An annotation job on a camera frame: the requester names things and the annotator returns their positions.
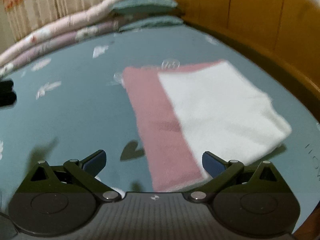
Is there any pink and white knit sweater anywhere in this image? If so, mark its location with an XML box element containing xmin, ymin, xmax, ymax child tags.
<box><xmin>123</xmin><ymin>60</ymin><xmax>292</xmax><ymax>192</ymax></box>

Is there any blue upper pillow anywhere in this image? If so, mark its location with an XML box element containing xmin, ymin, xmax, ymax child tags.
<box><xmin>112</xmin><ymin>0</ymin><xmax>178</xmax><ymax>15</ymax></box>

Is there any blue pillow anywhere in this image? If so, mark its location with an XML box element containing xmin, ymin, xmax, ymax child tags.
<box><xmin>119</xmin><ymin>15</ymin><xmax>184</xmax><ymax>32</ymax></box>
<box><xmin>112</xmin><ymin>0</ymin><xmax>178</xmax><ymax>15</ymax></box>

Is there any blue lower pillow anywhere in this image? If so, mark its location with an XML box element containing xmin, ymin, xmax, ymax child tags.
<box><xmin>119</xmin><ymin>15</ymin><xmax>184</xmax><ymax>32</ymax></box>

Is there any mauve floral folded quilt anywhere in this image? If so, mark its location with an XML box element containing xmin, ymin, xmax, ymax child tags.
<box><xmin>1</xmin><ymin>15</ymin><xmax>133</xmax><ymax>78</ymax></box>

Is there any pink floral folded quilt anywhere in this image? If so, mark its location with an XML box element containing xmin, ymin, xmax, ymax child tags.
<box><xmin>1</xmin><ymin>0</ymin><xmax>122</xmax><ymax>66</ymax></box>

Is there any wooden headboard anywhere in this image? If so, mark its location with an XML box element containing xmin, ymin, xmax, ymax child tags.
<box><xmin>175</xmin><ymin>0</ymin><xmax>319</xmax><ymax>117</ymax></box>

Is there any blue floral bed sheet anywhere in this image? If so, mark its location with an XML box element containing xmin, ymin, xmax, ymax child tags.
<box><xmin>1</xmin><ymin>25</ymin><xmax>319</xmax><ymax>225</ymax></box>

